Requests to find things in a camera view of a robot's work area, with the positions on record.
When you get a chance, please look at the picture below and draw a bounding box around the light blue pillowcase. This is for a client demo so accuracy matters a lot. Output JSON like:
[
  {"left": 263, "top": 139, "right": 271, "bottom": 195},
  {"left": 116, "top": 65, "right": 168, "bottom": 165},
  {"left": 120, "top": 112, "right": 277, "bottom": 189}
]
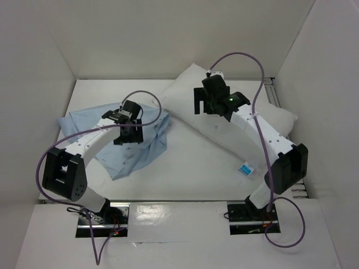
[{"left": 58, "top": 103, "right": 170, "bottom": 180}]

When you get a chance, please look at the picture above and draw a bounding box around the white pillow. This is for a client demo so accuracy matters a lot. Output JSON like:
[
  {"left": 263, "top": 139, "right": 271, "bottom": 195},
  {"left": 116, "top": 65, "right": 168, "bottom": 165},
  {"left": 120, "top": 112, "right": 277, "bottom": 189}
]
[{"left": 159, "top": 63, "right": 298, "bottom": 172}]

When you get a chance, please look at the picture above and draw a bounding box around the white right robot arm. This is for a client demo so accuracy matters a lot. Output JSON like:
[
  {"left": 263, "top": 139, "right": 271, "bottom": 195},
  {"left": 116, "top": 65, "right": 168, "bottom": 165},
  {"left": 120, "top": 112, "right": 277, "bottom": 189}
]
[{"left": 194, "top": 75, "right": 309, "bottom": 220}]

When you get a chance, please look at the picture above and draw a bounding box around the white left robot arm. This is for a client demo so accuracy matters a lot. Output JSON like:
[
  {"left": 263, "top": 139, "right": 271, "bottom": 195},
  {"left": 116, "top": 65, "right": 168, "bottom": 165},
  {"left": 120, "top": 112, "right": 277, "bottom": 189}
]
[{"left": 42, "top": 100, "right": 144, "bottom": 224}]

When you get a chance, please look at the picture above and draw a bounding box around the blue white pillow label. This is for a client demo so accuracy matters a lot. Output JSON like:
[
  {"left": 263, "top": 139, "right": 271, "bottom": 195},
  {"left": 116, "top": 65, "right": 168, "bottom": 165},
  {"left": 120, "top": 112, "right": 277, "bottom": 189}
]
[{"left": 238, "top": 162, "right": 255, "bottom": 176}]

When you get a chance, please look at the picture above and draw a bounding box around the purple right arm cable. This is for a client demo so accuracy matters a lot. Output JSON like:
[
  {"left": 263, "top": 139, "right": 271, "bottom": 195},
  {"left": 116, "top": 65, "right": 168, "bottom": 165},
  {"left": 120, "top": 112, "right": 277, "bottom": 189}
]
[{"left": 208, "top": 52, "right": 306, "bottom": 248}]

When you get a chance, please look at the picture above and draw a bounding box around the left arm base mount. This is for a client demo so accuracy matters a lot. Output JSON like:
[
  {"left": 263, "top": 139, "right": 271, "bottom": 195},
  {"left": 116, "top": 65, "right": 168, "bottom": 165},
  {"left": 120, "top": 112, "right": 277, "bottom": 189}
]
[{"left": 66, "top": 202, "right": 130, "bottom": 238}]

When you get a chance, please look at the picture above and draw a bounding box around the aluminium frame rail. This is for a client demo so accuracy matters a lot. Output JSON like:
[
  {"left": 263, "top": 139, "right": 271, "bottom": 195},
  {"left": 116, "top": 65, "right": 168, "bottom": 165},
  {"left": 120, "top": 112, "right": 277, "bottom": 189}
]
[{"left": 263, "top": 77, "right": 309, "bottom": 199}]

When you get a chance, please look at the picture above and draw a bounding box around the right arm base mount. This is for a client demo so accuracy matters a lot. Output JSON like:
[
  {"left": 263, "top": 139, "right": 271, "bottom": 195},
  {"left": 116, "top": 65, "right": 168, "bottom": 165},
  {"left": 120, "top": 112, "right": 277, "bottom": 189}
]
[{"left": 223, "top": 201, "right": 281, "bottom": 235}]

